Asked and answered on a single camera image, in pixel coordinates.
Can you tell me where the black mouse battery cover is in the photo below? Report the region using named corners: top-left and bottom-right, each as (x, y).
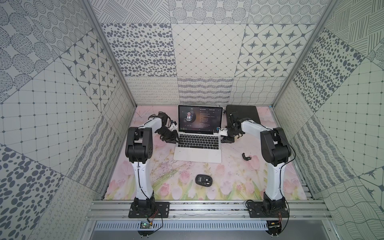
top-left (242, 153), bottom-right (252, 161)

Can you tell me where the black wireless mouse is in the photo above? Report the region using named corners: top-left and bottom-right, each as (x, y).
top-left (195, 174), bottom-right (213, 188)

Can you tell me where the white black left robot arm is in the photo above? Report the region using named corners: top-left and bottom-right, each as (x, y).
top-left (125, 112), bottom-right (180, 210)

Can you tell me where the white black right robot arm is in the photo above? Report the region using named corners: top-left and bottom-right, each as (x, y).
top-left (219, 113), bottom-right (292, 212)

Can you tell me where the silver laptop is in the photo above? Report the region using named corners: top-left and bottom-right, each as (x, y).
top-left (174, 105), bottom-right (223, 164)

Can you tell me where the black plastic tool case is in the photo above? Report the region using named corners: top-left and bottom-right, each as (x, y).
top-left (226, 105), bottom-right (261, 124)

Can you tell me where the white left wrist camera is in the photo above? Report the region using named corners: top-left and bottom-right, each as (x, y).
top-left (169, 124), bottom-right (178, 132)

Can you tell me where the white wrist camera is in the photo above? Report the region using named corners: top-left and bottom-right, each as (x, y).
top-left (169, 124), bottom-right (178, 132)
top-left (214, 127), bottom-right (228, 136)

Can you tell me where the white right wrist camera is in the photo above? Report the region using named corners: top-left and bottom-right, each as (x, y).
top-left (214, 127), bottom-right (228, 136)

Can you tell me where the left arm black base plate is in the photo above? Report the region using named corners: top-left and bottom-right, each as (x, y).
top-left (129, 197), bottom-right (170, 219)

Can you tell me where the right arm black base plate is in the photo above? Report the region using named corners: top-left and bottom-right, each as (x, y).
top-left (245, 196), bottom-right (290, 218)

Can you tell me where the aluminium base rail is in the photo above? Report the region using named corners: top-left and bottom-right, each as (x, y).
top-left (85, 201), bottom-right (332, 221)

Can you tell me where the white perforated cable duct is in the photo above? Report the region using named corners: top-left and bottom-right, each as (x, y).
top-left (95, 220), bottom-right (268, 232)

